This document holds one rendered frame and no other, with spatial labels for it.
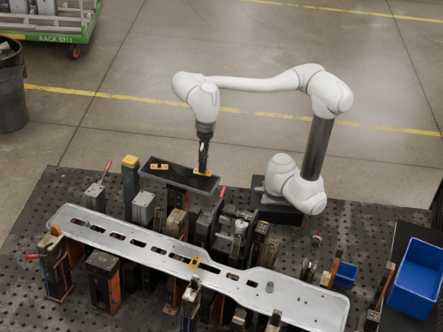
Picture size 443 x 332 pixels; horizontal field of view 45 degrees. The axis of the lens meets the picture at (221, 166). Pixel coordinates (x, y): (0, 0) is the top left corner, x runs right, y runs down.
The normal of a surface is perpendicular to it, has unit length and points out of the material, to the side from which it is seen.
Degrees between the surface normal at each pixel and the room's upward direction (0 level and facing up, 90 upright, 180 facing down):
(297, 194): 85
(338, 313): 0
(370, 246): 0
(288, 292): 0
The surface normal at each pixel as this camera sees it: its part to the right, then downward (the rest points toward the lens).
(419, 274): 0.07, -0.77
